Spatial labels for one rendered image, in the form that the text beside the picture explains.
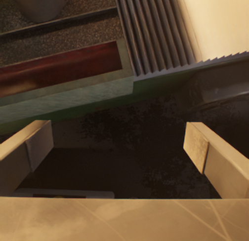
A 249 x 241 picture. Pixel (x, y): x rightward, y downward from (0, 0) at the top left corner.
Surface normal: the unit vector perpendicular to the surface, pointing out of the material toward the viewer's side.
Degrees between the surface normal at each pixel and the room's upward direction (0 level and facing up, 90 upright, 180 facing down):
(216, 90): 0
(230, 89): 0
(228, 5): 61
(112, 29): 0
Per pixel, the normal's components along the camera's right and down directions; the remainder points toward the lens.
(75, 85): -0.03, -0.12
